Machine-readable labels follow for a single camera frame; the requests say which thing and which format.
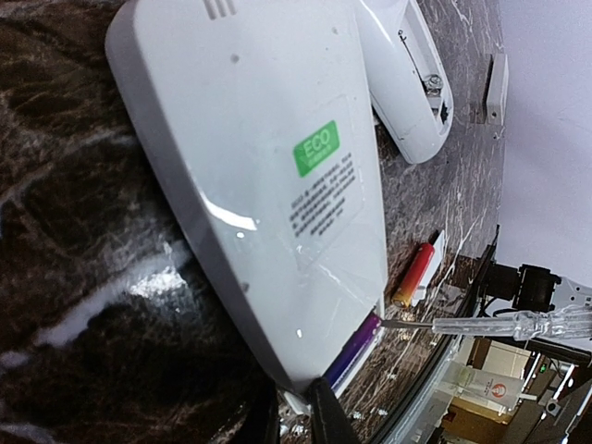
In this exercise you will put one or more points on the clear handle screwdriver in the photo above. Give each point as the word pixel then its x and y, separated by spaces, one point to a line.
pixel 571 322

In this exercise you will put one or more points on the slim white remote control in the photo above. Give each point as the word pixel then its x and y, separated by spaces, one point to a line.
pixel 497 90

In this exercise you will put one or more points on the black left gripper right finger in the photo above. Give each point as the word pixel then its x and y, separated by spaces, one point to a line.
pixel 329 422

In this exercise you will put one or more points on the white battery cover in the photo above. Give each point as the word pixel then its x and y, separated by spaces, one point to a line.
pixel 432 268

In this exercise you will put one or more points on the white remote with green buttons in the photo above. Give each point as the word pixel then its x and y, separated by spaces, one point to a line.
pixel 256 120

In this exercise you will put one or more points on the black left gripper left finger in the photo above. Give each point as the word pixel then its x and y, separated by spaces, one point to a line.
pixel 261 425

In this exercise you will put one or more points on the white remote with compartment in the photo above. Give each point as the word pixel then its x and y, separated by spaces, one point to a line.
pixel 408 85

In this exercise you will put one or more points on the clear plastic cup with straw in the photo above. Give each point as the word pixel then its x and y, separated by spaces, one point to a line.
pixel 493 391

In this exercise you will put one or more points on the blue purple battery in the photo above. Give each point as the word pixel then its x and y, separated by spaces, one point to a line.
pixel 352 350

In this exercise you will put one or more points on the red orange battery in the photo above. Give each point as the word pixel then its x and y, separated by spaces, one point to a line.
pixel 410 283

